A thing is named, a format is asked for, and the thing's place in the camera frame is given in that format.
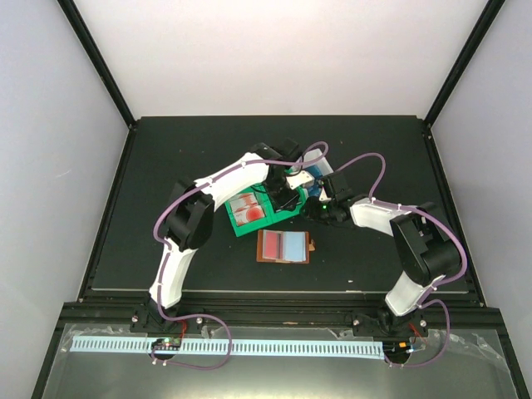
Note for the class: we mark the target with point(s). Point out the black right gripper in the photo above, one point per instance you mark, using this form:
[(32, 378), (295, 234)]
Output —
[(311, 209)]

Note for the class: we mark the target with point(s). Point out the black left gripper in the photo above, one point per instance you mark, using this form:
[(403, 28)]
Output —
[(283, 204)]

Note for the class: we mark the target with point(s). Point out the white red front card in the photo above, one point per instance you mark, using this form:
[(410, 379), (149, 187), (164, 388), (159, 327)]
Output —
[(272, 244)]

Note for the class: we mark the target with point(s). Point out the brown leather card holder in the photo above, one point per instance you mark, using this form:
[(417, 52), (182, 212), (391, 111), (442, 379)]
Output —
[(296, 248)]

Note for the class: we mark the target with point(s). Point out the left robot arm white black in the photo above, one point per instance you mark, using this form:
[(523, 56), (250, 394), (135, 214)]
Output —
[(187, 222)]

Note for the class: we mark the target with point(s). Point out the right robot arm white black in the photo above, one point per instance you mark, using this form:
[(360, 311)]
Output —
[(429, 252)]

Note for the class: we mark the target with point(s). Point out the green bin with black cards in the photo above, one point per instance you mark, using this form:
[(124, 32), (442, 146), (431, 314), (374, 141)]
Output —
[(272, 216)]

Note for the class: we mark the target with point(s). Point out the stack of blue cards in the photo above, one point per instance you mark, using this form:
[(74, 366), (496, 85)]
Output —
[(317, 172)]

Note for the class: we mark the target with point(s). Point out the white bin with blue cards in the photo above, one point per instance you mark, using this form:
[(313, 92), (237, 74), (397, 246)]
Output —
[(307, 156)]

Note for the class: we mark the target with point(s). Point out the green bin with red cards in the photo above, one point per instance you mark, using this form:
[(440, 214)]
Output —
[(248, 228)]

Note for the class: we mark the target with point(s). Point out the stack of white red cards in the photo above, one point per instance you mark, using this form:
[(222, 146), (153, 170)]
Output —
[(246, 209)]

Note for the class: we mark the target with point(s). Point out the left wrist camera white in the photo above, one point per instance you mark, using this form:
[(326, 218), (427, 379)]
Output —
[(301, 179)]

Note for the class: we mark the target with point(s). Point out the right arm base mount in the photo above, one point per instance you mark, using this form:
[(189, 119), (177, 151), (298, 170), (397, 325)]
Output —
[(382, 322)]

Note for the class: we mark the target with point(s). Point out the white slotted cable duct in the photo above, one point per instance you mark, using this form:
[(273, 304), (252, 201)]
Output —
[(221, 347)]

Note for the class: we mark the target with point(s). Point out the black aluminium frame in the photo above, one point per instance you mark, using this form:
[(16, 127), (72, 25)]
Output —
[(199, 84)]

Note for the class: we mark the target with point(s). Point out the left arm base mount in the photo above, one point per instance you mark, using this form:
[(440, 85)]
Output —
[(148, 320)]

